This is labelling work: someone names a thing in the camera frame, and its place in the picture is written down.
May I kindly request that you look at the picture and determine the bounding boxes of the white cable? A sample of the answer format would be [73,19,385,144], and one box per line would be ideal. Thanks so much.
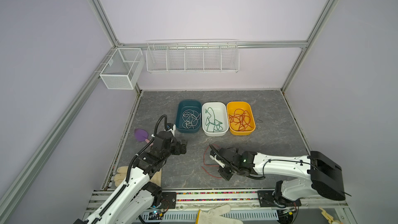
[181,109,202,130]

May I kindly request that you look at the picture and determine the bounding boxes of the green cable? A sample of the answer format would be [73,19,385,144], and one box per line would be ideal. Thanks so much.
[204,107,225,133]

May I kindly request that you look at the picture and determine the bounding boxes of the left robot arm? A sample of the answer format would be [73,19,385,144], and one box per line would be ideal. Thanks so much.
[75,115,187,224]

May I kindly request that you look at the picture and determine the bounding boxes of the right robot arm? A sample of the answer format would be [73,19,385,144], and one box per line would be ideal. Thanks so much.
[209,145,347,208]

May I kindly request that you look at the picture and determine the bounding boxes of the teal plastic bin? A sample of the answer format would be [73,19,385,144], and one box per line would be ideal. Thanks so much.
[176,100,202,134]

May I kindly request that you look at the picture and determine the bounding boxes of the purple pink scoop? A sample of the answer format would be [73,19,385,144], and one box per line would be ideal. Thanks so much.
[134,128,150,143]

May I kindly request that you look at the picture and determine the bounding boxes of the white glove yellow cuff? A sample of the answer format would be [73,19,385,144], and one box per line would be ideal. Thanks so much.
[195,205,243,224]

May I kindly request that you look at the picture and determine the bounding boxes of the white plastic bin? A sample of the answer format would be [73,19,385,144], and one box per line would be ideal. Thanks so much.
[202,102,229,136]

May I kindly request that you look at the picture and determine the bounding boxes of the yellow plastic bin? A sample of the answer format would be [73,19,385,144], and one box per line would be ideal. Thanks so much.
[227,101,256,136]

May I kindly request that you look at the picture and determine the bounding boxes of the beige work glove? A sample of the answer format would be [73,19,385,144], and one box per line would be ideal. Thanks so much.
[114,166,162,188]

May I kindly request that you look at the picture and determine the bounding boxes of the white mesh box basket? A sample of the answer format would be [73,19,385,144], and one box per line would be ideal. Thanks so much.
[100,48,145,90]

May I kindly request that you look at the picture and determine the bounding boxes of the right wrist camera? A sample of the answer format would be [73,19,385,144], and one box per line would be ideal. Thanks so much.
[209,150,226,168]

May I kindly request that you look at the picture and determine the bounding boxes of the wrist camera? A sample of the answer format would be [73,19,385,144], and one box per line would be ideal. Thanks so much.
[209,150,226,168]
[165,123,176,136]

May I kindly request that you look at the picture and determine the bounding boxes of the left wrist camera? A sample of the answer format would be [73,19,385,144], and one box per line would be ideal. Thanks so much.
[165,123,176,136]

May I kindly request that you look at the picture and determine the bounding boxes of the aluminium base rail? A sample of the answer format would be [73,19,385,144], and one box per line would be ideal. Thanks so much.
[85,189,348,215]

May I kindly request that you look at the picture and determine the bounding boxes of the white wire wall basket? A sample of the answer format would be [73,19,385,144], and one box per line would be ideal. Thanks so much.
[146,39,240,73]

